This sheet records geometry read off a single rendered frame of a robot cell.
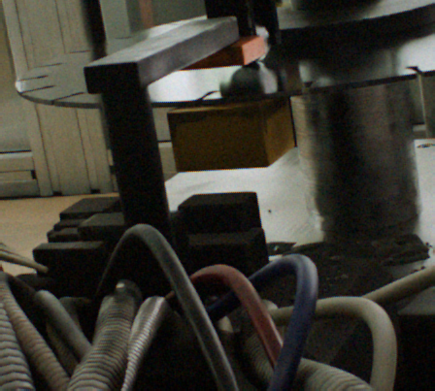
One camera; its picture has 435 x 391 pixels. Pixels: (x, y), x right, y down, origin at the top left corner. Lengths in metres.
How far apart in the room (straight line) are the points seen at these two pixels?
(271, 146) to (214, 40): 0.05
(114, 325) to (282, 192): 0.36
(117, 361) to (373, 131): 0.30
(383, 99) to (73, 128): 0.65
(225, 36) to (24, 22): 0.77
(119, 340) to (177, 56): 0.11
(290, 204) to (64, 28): 0.56
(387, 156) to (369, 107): 0.03
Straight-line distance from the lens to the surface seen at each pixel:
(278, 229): 0.64
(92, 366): 0.33
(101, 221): 0.45
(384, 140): 0.61
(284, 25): 0.58
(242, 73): 0.52
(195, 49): 0.43
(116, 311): 0.38
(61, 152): 1.23
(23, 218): 1.16
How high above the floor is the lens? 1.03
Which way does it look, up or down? 13 degrees down
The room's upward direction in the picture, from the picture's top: 9 degrees counter-clockwise
